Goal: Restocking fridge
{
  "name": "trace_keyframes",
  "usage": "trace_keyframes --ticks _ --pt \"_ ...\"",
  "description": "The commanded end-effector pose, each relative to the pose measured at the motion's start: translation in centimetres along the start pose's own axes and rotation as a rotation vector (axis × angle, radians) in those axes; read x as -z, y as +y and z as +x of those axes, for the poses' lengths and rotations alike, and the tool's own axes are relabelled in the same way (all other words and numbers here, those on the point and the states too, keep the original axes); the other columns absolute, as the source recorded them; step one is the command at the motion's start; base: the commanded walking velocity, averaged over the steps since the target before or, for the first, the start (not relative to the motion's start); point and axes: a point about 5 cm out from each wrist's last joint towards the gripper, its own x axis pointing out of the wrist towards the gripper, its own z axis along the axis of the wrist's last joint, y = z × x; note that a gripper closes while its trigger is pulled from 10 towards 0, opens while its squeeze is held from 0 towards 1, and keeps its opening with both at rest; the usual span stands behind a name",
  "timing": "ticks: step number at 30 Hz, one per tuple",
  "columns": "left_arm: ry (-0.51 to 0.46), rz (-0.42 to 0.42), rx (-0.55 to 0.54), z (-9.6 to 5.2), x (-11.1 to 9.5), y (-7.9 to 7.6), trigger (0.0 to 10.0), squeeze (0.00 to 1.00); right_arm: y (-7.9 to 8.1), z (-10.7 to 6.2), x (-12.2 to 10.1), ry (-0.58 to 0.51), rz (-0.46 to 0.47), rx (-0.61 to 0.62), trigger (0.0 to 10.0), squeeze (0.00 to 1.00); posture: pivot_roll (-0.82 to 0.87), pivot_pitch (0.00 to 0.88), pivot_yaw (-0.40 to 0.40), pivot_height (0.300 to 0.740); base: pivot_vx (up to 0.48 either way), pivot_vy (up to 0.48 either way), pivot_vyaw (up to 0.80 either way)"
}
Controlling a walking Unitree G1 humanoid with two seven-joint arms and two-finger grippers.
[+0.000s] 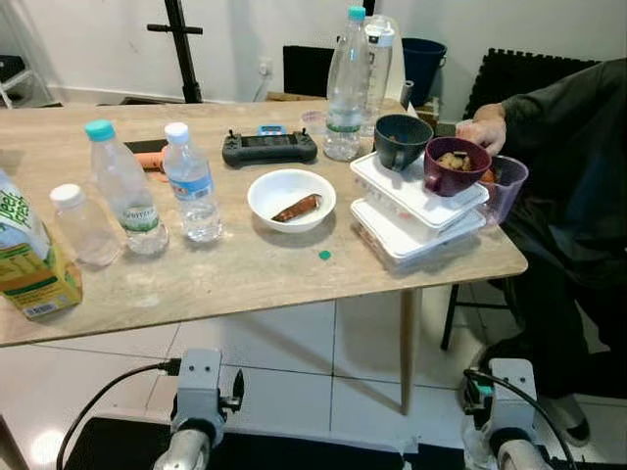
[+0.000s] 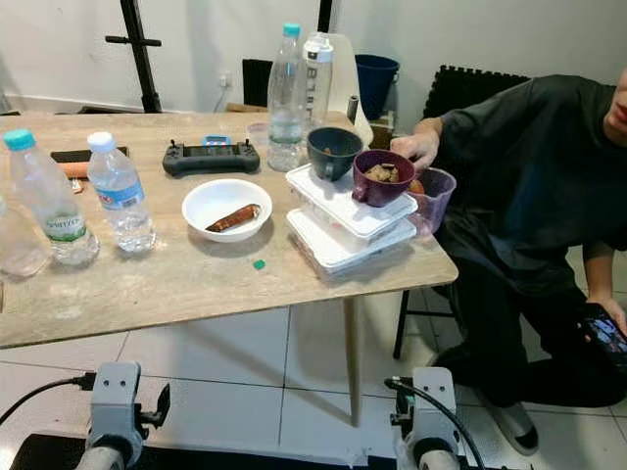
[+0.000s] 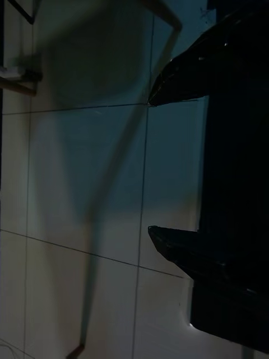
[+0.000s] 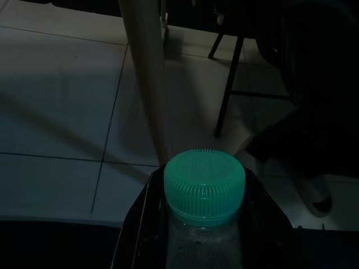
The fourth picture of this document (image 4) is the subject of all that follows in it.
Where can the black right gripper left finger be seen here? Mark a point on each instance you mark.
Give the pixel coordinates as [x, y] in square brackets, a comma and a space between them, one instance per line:
[140, 238]

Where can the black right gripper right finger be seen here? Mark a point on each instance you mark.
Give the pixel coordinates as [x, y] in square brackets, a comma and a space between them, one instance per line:
[266, 241]

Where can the green cap clear bottle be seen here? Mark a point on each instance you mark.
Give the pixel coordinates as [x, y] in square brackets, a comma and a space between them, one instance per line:
[204, 179]

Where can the grey slipper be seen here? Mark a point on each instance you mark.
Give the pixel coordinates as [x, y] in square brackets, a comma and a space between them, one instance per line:
[311, 193]

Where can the black mat white stripe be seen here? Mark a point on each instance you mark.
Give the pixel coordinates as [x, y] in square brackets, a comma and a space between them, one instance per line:
[56, 246]

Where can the black metal chair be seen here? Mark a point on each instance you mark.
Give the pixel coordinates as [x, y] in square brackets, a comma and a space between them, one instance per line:
[261, 94]

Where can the wooden table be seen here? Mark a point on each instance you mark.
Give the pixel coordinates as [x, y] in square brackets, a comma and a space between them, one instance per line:
[146, 84]

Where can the person in black clothes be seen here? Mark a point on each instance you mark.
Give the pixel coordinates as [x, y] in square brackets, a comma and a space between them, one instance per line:
[322, 84]

